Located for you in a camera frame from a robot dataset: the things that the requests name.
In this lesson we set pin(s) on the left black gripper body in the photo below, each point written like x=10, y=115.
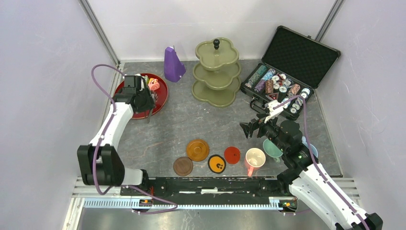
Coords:
x=146, y=101

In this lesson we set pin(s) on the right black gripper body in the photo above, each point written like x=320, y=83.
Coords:
x=269, y=129

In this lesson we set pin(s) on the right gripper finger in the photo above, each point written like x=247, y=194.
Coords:
x=256, y=122
x=248, y=129

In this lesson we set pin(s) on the metal tongs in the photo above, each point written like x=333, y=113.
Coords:
x=150, y=112

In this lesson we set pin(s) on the pink roll cake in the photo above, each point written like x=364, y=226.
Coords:
x=153, y=84

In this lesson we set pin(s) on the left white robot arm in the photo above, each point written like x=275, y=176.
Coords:
x=99, y=161

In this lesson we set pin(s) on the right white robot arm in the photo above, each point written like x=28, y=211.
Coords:
x=306, y=179

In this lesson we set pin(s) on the teal mug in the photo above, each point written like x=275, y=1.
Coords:
x=272, y=150

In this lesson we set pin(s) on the red round tray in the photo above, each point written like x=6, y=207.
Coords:
x=162, y=92

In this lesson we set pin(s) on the green cake slice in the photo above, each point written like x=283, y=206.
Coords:
x=146, y=78

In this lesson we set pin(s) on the pink cream mug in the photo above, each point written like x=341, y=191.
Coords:
x=254, y=159

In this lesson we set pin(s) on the red round coaster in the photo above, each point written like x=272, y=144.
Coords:
x=232, y=155

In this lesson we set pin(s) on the red triangle all-in button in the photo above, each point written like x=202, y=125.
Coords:
x=272, y=96

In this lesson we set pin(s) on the purple metronome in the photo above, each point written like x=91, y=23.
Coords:
x=174, y=69

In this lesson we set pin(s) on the black yellow round coaster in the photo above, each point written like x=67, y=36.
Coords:
x=217, y=164

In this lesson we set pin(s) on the blue mug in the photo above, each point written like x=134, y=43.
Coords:
x=310, y=146

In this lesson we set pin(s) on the light wooden round coaster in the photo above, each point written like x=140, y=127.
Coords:
x=197, y=150

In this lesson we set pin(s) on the green three-tier serving stand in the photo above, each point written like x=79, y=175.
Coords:
x=217, y=75

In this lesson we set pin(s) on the black poker chip case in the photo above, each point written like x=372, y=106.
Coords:
x=301, y=59

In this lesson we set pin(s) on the dark wooden round coaster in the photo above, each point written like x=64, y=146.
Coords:
x=183, y=166

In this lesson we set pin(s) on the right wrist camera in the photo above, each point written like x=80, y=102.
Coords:
x=274, y=109

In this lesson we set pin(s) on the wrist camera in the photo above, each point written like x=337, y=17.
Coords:
x=274, y=109
x=133, y=84

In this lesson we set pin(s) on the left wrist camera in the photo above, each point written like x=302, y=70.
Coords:
x=133, y=84

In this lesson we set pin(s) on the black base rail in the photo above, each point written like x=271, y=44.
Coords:
x=215, y=191

